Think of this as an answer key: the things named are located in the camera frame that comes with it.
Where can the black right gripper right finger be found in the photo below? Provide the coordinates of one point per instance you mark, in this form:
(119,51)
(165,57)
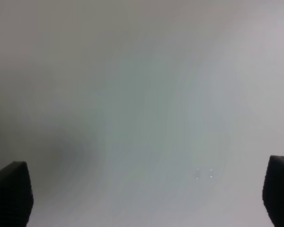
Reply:
(273,190)

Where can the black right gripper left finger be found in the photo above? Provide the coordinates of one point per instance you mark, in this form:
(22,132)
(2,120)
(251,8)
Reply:
(16,195)

